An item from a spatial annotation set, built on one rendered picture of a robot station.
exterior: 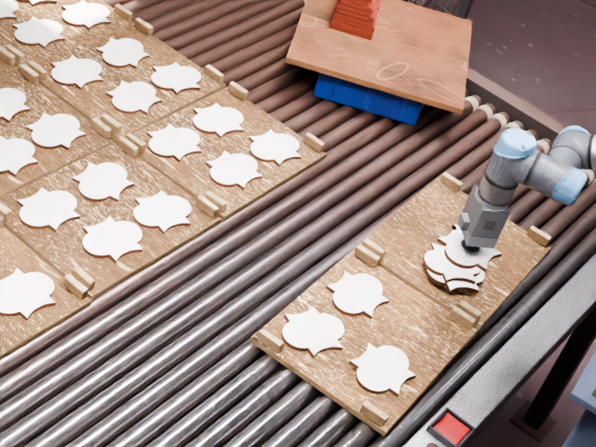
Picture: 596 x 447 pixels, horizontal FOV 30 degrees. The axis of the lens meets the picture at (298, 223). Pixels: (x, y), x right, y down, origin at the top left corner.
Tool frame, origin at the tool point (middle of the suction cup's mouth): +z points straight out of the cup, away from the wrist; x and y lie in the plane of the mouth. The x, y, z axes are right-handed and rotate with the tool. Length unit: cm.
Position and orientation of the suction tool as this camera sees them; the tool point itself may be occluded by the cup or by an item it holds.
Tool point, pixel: (468, 249)
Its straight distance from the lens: 247.7
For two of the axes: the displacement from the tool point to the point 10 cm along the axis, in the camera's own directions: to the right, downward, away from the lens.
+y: 1.0, 6.7, -7.3
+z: -2.3, 7.3, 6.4
